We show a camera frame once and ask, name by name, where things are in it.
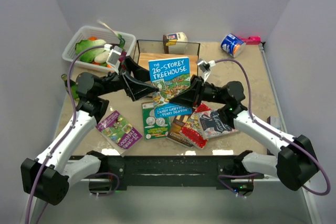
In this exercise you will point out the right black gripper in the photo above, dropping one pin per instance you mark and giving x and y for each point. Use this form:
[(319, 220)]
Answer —
[(193, 95)]

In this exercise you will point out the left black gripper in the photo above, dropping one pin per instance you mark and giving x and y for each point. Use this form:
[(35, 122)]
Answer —
[(136, 89)]

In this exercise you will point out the blue 26-storey treehouse book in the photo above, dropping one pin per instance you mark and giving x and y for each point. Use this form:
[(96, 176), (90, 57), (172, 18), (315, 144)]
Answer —
[(171, 76)]

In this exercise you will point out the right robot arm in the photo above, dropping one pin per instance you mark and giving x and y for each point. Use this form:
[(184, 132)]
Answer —
[(292, 160)]

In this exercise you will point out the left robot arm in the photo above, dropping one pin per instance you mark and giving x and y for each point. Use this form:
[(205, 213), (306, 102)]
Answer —
[(48, 177)]

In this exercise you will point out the red patterned book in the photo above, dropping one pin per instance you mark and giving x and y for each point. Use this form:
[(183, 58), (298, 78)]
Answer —
[(192, 130)]

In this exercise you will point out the Little Women book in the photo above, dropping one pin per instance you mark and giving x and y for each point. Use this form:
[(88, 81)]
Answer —
[(211, 125)]

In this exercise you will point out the toy spring onion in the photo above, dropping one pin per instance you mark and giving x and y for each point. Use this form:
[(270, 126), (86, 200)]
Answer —
[(119, 36)]

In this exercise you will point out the white toy radish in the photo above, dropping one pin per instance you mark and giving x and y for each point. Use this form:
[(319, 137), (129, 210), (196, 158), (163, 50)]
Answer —
[(102, 57)]

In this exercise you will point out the green coin book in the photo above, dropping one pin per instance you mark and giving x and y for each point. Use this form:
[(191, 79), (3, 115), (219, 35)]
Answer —
[(154, 128)]

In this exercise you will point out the purple 117-storey treehouse book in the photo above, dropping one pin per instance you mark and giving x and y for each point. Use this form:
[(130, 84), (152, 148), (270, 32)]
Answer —
[(119, 132)]

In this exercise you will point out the white plastic basket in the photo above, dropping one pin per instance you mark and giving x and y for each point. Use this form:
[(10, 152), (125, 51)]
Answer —
[(85, 37)]

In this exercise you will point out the white cartoon mug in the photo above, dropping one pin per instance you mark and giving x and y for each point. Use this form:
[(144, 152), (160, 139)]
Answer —
[(175, 43)]

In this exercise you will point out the toy cabbage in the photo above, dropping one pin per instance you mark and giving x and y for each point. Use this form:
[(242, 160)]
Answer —
[(89, 56)]

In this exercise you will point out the green glass bottle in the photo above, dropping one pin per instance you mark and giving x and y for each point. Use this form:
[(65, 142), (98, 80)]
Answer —
[(70, 84)]

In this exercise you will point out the pink stapler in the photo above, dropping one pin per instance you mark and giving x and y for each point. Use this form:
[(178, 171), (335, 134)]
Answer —
[(252, 40)]

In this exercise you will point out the small box at table edge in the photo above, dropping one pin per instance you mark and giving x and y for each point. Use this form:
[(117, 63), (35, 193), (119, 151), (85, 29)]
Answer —
[(274, 121)]

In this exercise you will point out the wood and wire shelf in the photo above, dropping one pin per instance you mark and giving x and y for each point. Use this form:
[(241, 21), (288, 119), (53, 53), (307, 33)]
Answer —
[(146, 50)]

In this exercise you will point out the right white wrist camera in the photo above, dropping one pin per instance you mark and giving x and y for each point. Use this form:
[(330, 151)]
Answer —
[(205, 67)]

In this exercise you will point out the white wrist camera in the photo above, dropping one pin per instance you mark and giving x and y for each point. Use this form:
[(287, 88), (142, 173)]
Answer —
[(115, 52), (205, 67)]

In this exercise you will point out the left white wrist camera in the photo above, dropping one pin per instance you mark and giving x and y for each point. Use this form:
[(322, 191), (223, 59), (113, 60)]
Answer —
[(115, 52)]

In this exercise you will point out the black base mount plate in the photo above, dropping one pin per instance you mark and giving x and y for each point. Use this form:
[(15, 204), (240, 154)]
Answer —
[(119, 172)]

